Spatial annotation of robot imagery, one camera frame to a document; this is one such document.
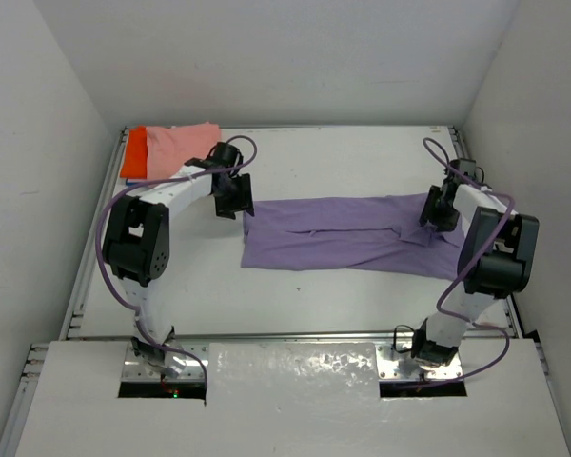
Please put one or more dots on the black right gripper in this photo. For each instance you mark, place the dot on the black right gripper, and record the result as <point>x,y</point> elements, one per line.
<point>429,215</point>

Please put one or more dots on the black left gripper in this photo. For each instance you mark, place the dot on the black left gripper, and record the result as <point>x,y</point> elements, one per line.
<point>233,193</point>

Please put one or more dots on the purple t-shirt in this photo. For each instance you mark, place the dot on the purple t-shirt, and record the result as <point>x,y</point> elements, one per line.
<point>372,233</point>

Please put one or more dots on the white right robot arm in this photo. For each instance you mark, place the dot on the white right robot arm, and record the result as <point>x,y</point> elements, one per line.
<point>495,261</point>

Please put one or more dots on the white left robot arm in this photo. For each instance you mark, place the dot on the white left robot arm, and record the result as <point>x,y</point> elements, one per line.
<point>132,241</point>

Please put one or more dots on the folded pink t-shirt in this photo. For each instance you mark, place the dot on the folded pink t-shirt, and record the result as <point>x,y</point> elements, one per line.
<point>170,148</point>

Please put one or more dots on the folded orange t-shirt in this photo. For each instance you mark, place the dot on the folded orange t-shirt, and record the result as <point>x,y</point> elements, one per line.
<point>136,155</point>

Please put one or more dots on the white foam front cover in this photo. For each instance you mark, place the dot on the white foam front cover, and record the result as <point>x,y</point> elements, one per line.
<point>287,400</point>

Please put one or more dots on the aluminium right table rail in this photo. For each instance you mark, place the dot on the aluminium right table rail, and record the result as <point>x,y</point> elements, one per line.
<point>510,309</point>

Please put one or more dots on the aluminium table rail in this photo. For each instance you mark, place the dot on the aluminium table rail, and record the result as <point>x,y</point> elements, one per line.
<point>285,337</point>
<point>76,305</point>
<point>510,309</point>

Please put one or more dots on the aluminium front table rail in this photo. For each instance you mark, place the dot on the aluminium front table rail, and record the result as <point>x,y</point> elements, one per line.
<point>285,337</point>

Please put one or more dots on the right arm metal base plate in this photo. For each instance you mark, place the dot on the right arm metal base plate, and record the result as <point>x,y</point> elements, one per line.
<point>396,367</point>

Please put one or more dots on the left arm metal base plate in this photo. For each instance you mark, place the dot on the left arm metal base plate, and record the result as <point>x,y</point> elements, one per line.
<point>144,366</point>

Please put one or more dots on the aluminium left table rail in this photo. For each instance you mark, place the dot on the aluminium left table rail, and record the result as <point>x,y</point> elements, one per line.
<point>76,305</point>

